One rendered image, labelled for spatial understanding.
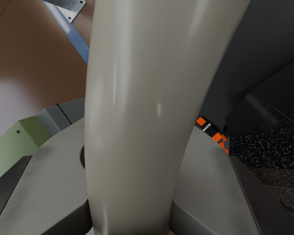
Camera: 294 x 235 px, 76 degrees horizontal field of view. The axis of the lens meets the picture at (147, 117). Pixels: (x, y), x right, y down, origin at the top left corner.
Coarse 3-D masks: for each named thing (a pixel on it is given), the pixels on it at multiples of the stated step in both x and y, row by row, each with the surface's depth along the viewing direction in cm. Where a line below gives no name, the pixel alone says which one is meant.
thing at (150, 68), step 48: (96, 0) 4; (144, 0) 3; (192, 0) 3; (240, 0) 3; (96, 48) 4; (144, 48) 3; (192, 48) 3; (96, 96) 4; (144, 96) 3; (192, 96) 4; (96, 144) 4; (144, 144) 4; (96, 192) 5; (144, 192) 5
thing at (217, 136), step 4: (200, 120) 131; (204, 120) 130; (200, 124) 132; (204, 124) 131; (208, 124) 128; (212, 124) 130; (204, 128) 130; (208, 128) 129; (212, 128) 127; (208, 132) 129; (212, 132) 128; (216, 132) 127; (212, 136) 128; (216, 136) 126; (220, 136) 125; (216, 140) 127
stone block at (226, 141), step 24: (288, 72) 92; (264, 96) 88; (288, 96) 70; (240, 120) 83; (264, 120) 67; (288, 120) 56; (240, 144) 70; (264, 144) 60; (288, 144) 53; (264, 168) 60; (288, 168) 52; (288, 192) 59
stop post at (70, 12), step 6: (48, 0) 120; (54, 0) 123; (60, 0) 127; (66, 0) 130; (72, 0) 134; (78, 0) 136; (84, 0) 135; (60, 6) 131; (66, 6) 134; (72, 6) 138; (78, 6) 137; (66, 12) 141; (72, 12) 140; (78, 12) 139; (66, 18) 143; (72, 18) 141
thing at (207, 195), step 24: (192, 144) 9; (216, 144) 9; (192, 168) 8; (216, 168) 8; (192, 192) 7; (216, 192) 7; (240, 192) 7; (192, 216) 6; (216, 216) 6; (240, 216) 6
